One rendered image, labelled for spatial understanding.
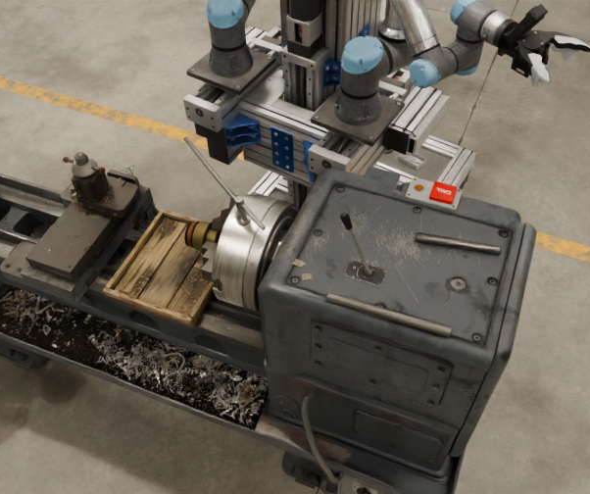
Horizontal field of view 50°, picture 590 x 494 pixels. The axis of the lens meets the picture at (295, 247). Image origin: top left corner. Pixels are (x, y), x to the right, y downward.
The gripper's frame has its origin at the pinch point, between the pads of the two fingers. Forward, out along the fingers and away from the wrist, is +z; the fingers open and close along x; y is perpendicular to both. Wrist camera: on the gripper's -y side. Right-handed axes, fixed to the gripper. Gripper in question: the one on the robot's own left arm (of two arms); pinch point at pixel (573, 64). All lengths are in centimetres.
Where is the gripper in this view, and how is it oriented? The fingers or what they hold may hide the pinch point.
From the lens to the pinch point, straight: 161.6
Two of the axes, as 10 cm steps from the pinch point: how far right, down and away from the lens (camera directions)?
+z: 6.0, 6.1, -5.1
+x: -7.9, 5.6, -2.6
